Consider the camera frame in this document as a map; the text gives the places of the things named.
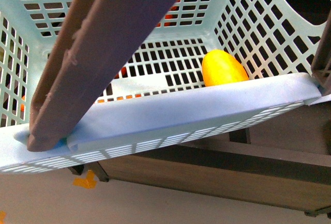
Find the yellow mango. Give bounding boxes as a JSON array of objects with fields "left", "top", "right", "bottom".
[{"left": 202, "top": 50, "right": 249, "bottom": 86}]

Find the light blue plastic basket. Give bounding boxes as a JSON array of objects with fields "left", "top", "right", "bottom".
[{"left": 1, "top": 0, "right": 328, "bottom": 174}]

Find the brown basket handle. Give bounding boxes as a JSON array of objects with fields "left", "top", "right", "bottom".
[{"left": 27, "top": 0, "right": 176, "bottom": 152}]

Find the orange tape marker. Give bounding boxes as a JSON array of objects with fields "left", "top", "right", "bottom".
[{"left": 72, "top": 170, "right": 97, "bottom": 189}]

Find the dark wooden produce stand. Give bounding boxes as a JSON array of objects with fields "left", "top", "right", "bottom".
[{"left": 71, "top": 102, "right": 330, "bottom": 217}]

